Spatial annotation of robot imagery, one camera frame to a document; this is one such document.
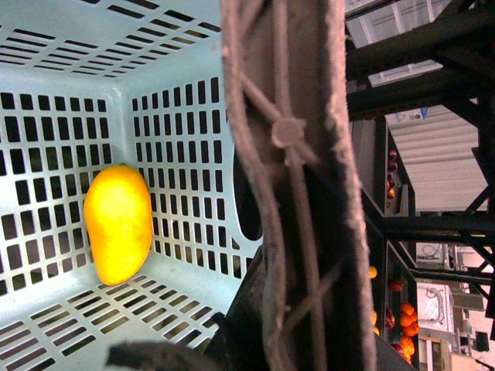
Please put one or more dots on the yellow mango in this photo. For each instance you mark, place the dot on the yellow mango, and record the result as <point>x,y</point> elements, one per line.
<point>118,217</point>

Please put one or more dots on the light blue plastic basket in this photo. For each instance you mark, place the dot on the light blue plastic basket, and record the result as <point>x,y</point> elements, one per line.
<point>90,84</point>

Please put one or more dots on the brown basket handle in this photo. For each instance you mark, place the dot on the brown basket handle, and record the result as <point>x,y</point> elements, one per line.
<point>305,302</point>

